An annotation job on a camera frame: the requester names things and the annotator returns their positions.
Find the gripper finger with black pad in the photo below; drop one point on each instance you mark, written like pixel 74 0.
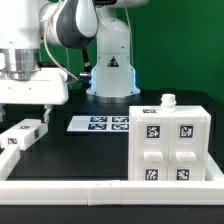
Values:
pixel 46 115

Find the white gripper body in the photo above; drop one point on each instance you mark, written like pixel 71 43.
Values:
pixel 46 87

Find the white cabinet top block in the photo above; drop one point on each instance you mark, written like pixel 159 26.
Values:
pixel 24 134

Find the white cabinet body box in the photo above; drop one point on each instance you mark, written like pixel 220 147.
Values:
pixel 136 112

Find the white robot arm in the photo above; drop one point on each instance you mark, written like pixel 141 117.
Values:
pixel 28 25

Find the white U-shaped boundary fence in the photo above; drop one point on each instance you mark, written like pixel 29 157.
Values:
pixel 207 192

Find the white marker base plate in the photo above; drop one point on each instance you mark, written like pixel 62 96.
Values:
pixel 99 124

